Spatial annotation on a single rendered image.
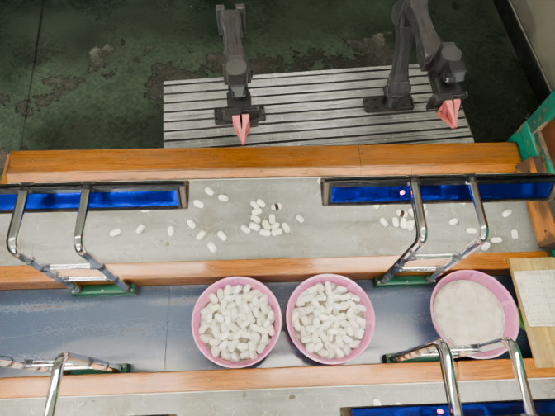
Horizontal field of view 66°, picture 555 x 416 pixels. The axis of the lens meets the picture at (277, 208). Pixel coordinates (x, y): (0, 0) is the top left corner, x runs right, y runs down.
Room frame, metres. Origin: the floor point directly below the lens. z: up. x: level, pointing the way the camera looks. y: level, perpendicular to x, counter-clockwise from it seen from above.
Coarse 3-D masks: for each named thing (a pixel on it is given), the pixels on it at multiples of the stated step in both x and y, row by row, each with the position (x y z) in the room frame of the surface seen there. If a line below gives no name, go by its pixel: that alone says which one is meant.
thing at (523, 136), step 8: (520, 128) 0.95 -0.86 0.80; (528, 128) 0.92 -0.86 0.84; (512, 136) 0.95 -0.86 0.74; (520, 136) 0.92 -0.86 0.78; (528, 136) 0.90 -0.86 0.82; (520, 144) 0.90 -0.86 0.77; (528, 144) 0.87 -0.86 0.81; (520, 152) 0.87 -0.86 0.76; (528, 152) 0.85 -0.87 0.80; (536, 152) 0.83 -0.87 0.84; (552, 248) 0.52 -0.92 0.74
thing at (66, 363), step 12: (0, 360) 0.05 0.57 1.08; (12, 360) 0.05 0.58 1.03; (24, 360) 0.06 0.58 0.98; (36, 360) 0.06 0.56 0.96; (48, 360) 0.06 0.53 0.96; (60, 360) 0.05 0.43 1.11; (72, 360) 0.06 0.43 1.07; (84, 360) 0.06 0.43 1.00; (96, 360) 0.07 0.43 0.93; (60, 372) 0.03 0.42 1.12; (72, 372) 0.04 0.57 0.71; (84, 372) 0.05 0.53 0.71; (96, 372) 0.05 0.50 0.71; (108, 372) 0.05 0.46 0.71; (120, 372) 0.05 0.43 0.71; (60, 384) 0.01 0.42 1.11; (48, 396) -0.02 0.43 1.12; (48, 408) -0.04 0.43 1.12
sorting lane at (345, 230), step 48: (192, 192) 0.64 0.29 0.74; (240, 192) 0.65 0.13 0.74; (288, 192) 0.66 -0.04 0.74; (0, 240) 0.42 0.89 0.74; (48, 240) 0.43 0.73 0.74; (96, 240) 0.44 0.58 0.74; (144, 240) 0.45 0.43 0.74; (192, 240) 0.47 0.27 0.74; (240, 240) 0.48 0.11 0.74; (288, 240) 0.49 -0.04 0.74; (336, 240) 0.50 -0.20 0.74; (384, 240) 0.51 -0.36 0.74; (432, 240) 0.52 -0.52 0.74; (528, 240) 0.54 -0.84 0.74
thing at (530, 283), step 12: (516, 276) 0.40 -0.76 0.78; (528, 276) 0.40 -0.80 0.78; (540, 276) 0.41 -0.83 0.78; (552, 276) 0.41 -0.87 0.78; (528, 288) 0.36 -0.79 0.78; (540, 288) 0.37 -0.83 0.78; (552, 288) 0.37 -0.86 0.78; (528, 300) 0.33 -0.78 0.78; (540, 300) 0.33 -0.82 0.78; (552, 300) 0.33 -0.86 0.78; (528, 312) 0.29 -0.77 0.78; (540, 312) 0.29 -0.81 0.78; (552, 312) 0.29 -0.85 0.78; (540, 324) 0.26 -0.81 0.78; (552, 324) 0.26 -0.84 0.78
